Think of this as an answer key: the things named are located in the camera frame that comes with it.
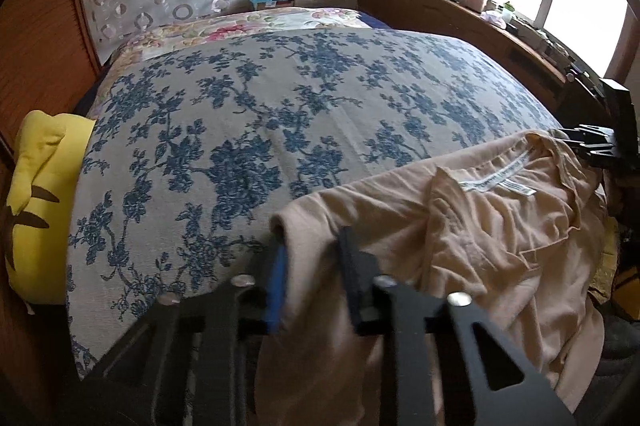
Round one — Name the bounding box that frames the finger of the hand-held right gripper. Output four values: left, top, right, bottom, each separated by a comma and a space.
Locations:
562, 125, 616, 145
575, 145, 618, 169

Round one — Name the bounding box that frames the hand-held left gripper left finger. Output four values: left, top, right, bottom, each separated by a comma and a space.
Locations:
65, 246, 290, 426

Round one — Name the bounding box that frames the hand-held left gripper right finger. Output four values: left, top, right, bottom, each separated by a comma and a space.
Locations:
337, 226, 576, 426

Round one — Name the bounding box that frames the beige printed t-shirt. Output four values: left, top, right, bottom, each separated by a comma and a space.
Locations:
252, 130, 613, 426

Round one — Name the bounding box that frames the wooden window-side cabinet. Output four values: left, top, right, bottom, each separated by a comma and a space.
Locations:
357, 0, 608, 117

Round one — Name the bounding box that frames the blue floral bed sheet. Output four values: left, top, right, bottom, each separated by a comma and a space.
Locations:
65, 28, 563, 382

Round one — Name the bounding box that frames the navy blue blanket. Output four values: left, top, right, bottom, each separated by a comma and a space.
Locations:
357, 10, 396, 31

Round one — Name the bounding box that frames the yellow plush toy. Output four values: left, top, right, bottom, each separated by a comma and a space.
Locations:
4, 110, 98, 314

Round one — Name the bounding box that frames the pink floral quilt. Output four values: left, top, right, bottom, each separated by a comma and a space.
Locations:
117, 6, 373, 56

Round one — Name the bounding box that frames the wooden wardrobe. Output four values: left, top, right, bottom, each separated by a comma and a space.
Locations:
0, 0, 106, 407

